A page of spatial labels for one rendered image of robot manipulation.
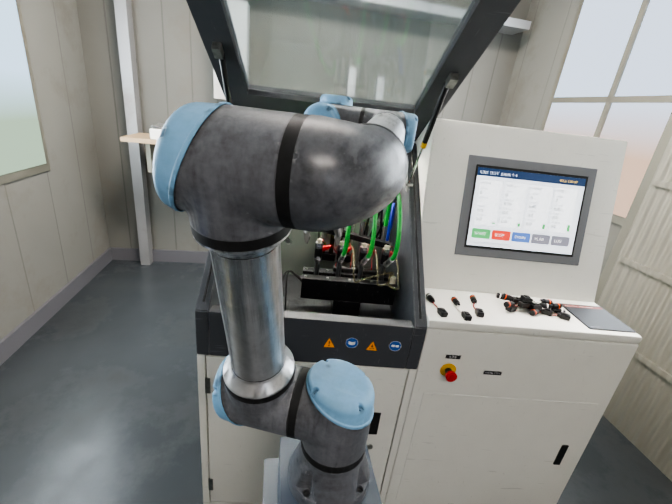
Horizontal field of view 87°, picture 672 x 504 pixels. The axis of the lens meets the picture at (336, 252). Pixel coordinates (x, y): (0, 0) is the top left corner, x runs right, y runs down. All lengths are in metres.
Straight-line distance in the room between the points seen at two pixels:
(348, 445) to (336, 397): 0.09
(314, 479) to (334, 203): 0.51
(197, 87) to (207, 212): 3.05
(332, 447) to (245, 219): 0.41
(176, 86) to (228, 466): 2.81
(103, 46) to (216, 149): 3.27
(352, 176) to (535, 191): 1.17
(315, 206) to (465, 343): 0.96
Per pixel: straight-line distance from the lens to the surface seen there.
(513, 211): 1.41
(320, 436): 0.63
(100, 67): 3.61
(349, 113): 0.73
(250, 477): 1.59
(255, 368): 0.56
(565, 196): 1.51
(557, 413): 1.56
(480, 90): 3.81
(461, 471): 1.64
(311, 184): 0.32
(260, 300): 0.46
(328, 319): 1.09
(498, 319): 1.26
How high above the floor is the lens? 1.54
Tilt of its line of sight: 22 degrees down
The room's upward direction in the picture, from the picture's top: 7 degrees clockwise
